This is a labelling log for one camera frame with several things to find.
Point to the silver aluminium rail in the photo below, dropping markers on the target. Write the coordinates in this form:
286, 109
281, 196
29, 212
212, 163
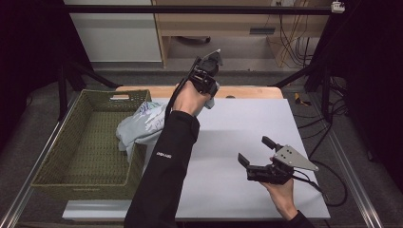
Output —
348, 171
34, 164

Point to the light grey printed garment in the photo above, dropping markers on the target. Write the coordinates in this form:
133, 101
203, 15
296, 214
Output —
142, 125

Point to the white power adapter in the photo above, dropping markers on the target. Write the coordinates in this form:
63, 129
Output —
337, 6

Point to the wooden desk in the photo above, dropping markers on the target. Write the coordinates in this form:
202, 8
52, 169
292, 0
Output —
234, 25

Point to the white cabinet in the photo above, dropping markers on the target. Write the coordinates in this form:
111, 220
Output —
117, 34

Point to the wooden table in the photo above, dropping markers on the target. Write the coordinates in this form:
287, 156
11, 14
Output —
247, 92

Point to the person's left hand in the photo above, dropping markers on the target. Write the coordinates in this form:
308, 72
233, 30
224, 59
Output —
190, 98

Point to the yellow black tape piece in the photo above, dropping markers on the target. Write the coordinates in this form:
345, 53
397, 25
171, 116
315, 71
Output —
301, 100

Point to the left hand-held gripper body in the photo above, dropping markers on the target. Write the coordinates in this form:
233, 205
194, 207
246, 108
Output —
205, 74

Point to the person's right hand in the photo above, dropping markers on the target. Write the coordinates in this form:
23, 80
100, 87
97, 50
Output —
280, 194

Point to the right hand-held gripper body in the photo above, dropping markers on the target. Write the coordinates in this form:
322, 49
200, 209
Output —
278, 166

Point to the green woven basket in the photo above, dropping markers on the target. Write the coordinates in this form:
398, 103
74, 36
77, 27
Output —
92, 148

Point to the black metal frame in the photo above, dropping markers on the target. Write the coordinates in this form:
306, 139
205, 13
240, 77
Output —
196, 9

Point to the white table board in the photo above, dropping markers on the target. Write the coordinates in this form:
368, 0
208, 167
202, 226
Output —
247, 164

